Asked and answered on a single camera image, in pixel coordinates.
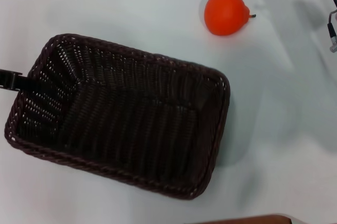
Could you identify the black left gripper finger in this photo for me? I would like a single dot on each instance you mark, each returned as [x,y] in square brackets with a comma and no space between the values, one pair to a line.
[11,80]

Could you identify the dark brown woven basket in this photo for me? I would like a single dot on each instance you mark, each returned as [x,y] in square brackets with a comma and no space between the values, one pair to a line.
[126,124]

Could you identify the orange toy pear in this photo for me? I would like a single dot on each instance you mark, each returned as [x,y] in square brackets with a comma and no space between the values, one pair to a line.
[223,13]

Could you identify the white tablecloth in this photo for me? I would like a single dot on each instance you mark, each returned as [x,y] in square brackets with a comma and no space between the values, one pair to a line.
[276,129]

